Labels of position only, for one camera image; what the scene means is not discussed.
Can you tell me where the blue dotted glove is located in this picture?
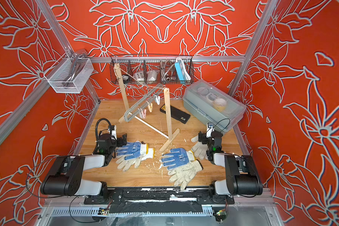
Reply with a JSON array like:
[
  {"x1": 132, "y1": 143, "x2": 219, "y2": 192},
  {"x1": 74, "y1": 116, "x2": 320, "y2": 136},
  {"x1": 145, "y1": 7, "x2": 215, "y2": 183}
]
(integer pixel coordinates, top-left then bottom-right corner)
[
  {"x1": 161, "y1": 148, "x2": 195, "y2": 170},
  {"x1": 116, "y1": 141, "x2": 148, "y2": 160}
]

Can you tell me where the wooden drying rack stand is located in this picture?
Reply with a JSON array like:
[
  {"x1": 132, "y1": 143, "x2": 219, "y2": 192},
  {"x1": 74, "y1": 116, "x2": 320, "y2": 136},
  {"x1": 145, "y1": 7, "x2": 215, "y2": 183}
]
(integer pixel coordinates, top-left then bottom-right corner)
[{"x1": 114, "y1": 63, "x2": 180, "y2": 153}]

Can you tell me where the grey clip hanger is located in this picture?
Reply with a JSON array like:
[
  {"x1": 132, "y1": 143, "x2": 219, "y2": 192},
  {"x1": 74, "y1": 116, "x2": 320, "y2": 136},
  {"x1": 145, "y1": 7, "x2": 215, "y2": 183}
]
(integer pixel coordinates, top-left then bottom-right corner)
[{"x1": 123, "y1": 84, "x2": 164, "y2": 122}]

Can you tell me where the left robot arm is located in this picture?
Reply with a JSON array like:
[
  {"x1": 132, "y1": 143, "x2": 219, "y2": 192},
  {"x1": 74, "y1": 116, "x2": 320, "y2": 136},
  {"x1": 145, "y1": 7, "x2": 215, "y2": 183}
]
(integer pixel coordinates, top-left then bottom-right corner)
[{"x1": 40, "y1": 118, "x2": 128, "y2": 199}]

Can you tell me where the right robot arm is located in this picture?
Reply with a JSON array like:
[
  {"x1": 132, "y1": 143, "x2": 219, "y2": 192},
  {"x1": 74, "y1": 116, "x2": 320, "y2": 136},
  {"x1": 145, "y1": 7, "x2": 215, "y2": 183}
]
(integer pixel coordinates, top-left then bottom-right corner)
[{"x1": 197, "y1": 131, "x2": 263, "y2": 197}]

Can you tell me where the pink clothespin clip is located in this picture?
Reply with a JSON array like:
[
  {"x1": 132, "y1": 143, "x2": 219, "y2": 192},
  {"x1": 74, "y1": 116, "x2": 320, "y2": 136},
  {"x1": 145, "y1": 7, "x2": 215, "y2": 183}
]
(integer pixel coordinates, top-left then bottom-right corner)
[{"x1": 139, "y1": 108, "x2": 147, "y2": 119}]

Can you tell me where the white clothespin clip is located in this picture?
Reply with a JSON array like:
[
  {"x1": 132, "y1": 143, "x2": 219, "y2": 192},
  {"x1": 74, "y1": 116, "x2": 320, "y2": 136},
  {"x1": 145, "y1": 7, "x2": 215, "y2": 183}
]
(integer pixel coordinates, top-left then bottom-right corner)
[{"x1": 154, "y1": 95, "x2": 161, "y2": 105}]

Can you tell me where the dirty white glove right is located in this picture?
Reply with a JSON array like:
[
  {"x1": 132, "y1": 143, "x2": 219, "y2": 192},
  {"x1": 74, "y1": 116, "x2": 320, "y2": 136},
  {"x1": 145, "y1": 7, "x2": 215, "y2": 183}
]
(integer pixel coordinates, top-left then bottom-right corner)
[{"x1": 191, "y1": 136, "x2": 209, "y2": 160}]

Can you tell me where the dirty white glove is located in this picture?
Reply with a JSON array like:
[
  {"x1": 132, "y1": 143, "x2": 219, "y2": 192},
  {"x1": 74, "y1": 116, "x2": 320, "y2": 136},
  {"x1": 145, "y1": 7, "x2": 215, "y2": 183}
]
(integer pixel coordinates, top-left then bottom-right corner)
[
  {"x1": 191, "y1": 136, "x2": 209, "y2": 160},
  {"x1": 168, "y1": 160, "x2": 203, "y2": 192}
]

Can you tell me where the white cotton glove left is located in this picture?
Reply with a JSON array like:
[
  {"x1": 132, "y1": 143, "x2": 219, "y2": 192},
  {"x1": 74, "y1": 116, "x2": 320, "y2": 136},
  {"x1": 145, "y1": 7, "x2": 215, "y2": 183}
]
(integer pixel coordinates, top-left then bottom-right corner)
[{"x1": 116, "y1": 148, "x2": 155, "y2": 172}]

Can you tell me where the black tool case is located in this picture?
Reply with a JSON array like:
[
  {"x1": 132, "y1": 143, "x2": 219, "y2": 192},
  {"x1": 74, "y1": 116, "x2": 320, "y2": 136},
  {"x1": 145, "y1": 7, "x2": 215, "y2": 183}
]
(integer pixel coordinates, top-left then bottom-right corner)
[{"x1": 170, "y1": 105, "x2": 191, "y2": 124}]

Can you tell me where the grey plastic storage box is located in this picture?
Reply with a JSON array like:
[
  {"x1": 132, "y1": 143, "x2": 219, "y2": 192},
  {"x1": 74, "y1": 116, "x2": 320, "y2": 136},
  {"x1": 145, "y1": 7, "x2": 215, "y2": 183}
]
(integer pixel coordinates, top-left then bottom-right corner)
[{"x1": 183, "y1": 80, "x2": 246, "y2": 134}]

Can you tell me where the dirty white glove front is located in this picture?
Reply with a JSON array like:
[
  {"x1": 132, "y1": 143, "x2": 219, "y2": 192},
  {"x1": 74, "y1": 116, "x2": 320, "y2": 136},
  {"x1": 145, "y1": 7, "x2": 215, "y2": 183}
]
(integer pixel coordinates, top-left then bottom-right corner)
[{"x1": 168, "y1": 160, "x2": 203, "y2": 192}]

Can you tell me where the light blue box in basket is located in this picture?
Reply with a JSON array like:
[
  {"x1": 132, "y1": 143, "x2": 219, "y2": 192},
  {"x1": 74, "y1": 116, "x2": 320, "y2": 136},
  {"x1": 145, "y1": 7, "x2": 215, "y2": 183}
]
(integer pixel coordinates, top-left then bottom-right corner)
[{"x1": 174, "y1": 57, "x2": 191, "y2": 84}]

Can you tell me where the white dice block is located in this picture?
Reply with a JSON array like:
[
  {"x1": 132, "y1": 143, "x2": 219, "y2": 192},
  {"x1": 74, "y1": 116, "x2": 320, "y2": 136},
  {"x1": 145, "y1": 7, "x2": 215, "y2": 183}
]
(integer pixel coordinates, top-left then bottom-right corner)
[{"x1": 134, "y1": 71, "x2": 145, "y2": 82}]

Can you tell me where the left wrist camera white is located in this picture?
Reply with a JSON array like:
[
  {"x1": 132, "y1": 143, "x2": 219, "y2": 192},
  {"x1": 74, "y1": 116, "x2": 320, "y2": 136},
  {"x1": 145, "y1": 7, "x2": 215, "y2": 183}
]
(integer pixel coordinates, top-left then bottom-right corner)
[{"x1": 108, "y1": 125, "x2": 117, "y2": 139}]

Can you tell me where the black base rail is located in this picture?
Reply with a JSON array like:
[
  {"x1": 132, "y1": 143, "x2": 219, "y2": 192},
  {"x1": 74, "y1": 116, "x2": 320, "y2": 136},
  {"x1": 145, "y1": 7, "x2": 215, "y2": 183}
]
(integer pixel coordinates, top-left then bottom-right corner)
[{"x1": 84, "y1": 186, "x2": 234, "y2": 215}]

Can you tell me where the black wire basket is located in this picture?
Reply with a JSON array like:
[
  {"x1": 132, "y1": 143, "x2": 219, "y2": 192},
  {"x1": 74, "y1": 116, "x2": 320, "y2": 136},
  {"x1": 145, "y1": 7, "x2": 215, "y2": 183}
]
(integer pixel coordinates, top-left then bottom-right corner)
[{"x1": 109, "y1": 54, "x2": 195, "y2": 85}]

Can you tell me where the metal flexible hose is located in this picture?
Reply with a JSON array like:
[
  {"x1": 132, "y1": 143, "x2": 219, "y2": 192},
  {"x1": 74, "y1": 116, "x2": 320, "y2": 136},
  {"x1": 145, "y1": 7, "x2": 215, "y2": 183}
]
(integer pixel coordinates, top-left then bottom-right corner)
[{"x1": 160, "y1": 60, "x2": 176, "y2": 81}]

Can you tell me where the clear plastic wall bin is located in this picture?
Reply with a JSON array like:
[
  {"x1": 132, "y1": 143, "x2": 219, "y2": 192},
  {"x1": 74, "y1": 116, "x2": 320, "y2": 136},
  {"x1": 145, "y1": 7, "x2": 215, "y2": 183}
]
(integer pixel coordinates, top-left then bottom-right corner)
[{"x1": 44, "y1": 56, "x2": 94, "y2": 94}]

